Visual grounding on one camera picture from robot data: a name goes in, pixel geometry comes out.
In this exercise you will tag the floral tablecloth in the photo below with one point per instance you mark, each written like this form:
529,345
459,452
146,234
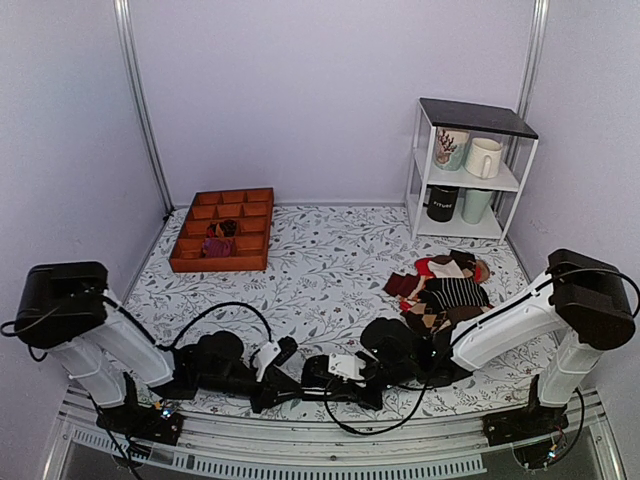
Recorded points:
323,284

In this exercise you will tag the cream ribbed mug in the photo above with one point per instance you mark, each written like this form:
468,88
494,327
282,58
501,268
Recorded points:
483,158

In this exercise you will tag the aluminium front rail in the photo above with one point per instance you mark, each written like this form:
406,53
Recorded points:
225,447

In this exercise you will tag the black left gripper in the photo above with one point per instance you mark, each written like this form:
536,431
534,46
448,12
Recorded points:
275,382

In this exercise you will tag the aluminium post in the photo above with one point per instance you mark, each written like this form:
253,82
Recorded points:
533,56
124,26

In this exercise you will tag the cream and brown sock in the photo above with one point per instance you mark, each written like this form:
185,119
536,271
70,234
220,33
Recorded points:
459,264

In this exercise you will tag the floral ceramic mug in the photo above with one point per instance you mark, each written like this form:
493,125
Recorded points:
451,148

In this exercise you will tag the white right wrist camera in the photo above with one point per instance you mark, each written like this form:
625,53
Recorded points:
346,367

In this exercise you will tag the purple rolled sock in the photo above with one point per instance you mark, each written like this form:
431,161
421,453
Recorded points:
215,247

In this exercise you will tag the orange wooden divider tray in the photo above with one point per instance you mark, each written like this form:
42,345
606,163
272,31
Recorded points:
251,208

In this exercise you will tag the black mug white lettering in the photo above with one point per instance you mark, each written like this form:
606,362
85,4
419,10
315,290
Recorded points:
441,203

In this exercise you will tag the white shelf rack black top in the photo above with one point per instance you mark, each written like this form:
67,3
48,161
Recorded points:
503,125

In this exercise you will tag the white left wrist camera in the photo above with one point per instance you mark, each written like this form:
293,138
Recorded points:
272,353

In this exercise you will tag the right aluminium post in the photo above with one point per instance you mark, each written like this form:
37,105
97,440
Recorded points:
533,56

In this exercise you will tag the brown argyle sock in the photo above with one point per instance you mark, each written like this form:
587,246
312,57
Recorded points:
424,321

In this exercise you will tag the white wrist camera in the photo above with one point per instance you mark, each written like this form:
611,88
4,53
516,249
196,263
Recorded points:
272,353
346,367

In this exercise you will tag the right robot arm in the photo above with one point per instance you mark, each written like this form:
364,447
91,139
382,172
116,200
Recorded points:
579,294

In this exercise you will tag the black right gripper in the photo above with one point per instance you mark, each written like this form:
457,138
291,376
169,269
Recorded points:
350,392

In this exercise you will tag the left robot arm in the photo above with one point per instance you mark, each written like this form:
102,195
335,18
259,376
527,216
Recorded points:
68,311

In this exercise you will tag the mint green tumbler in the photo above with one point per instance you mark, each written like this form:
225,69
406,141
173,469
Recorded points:
476,202

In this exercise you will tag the left aluminium post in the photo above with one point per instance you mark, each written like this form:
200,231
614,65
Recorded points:
124,26

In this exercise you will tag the dark red rolled sock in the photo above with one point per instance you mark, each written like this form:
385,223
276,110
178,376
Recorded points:
222,229

